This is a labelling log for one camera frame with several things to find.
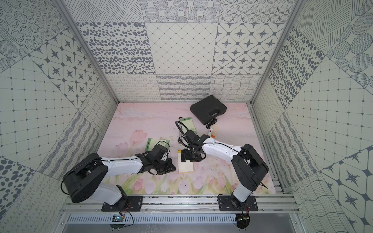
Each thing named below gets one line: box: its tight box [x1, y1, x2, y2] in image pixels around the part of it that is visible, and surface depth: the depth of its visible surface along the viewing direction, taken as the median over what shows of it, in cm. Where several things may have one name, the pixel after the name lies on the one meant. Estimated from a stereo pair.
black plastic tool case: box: [190, 95, 227, 125], surface depth 113 cm
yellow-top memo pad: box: [177, 149, 194, 174], surface depth 87 cm
